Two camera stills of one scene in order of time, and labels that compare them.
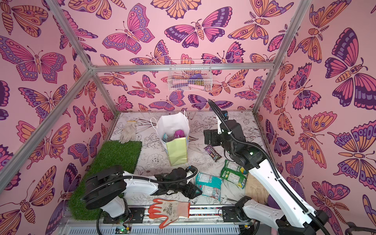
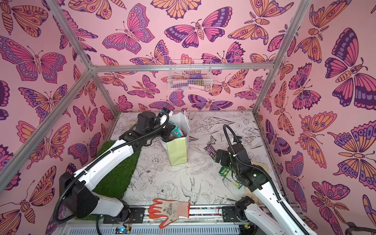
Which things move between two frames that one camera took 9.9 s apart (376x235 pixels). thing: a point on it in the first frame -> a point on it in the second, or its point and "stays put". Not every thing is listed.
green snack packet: (233, 172) stays put
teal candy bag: (210, 185) -> (176, 130)
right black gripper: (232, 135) -> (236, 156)
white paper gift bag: (173, 131) stays put
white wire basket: (190, 75) stays put
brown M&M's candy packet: (212, 152) stays put
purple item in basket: (196, 76) stays put
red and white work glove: (171, 209) stays put
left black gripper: (189, 187) -> (167, 130)
